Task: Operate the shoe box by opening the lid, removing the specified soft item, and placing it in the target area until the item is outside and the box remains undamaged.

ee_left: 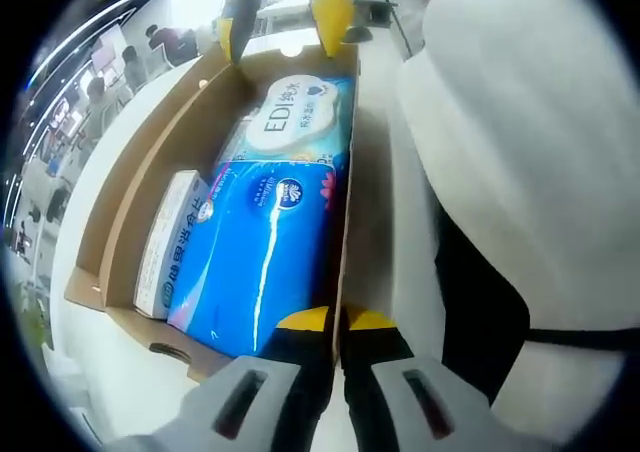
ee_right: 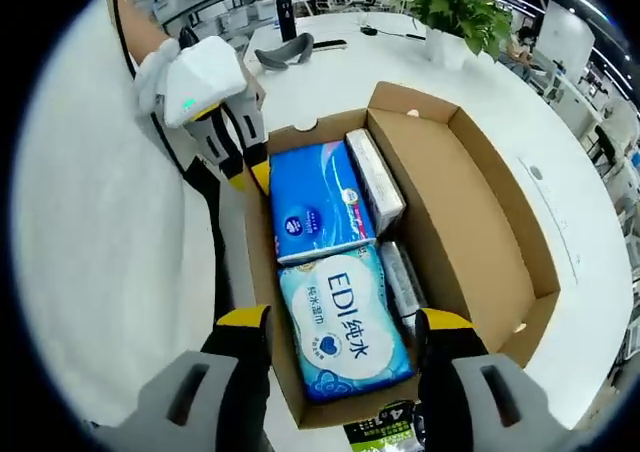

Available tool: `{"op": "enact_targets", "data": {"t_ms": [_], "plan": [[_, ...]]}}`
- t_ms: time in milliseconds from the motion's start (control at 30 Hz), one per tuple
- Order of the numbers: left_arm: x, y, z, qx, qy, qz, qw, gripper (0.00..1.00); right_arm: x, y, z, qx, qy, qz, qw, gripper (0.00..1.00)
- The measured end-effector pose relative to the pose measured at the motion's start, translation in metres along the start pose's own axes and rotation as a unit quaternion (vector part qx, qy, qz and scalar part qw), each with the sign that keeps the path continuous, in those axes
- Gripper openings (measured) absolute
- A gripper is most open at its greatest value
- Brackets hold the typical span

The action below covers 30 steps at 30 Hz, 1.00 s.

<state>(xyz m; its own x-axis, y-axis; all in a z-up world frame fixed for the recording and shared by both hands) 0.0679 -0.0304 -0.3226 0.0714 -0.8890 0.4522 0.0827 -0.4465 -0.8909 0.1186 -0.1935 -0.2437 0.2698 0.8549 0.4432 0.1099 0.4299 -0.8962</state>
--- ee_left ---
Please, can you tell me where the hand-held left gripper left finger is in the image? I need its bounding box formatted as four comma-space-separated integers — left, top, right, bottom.
107, 305, 337, 452

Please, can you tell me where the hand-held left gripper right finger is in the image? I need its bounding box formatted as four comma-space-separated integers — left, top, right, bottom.
340, 304, 506, 452

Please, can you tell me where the blue tissue packet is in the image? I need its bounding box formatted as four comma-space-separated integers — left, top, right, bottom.
166, 159, 350, 358

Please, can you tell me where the brown cardboard shoe box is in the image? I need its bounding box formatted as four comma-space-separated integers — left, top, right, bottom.
63, 44, 362, 383

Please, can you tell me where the white medicine box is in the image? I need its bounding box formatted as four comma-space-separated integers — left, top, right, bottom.
132, 170, 214, 319

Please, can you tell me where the person's white shirt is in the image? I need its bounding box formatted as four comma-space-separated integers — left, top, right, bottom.
359, 0, 640, 423

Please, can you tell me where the black strap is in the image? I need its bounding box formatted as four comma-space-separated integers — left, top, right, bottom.
524, 327, 640, 347

